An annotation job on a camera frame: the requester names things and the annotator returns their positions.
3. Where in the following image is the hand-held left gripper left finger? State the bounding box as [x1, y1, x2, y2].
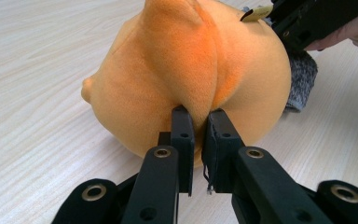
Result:
[120, 105, 196, 224]

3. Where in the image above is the orange plush toy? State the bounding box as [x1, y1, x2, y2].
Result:
[80, 0, 293, 169]

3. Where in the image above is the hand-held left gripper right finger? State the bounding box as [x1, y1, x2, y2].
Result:
[200, 107, 334, 224]

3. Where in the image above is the grey knitted hat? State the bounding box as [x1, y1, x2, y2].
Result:
[241, 5, 319, 113]

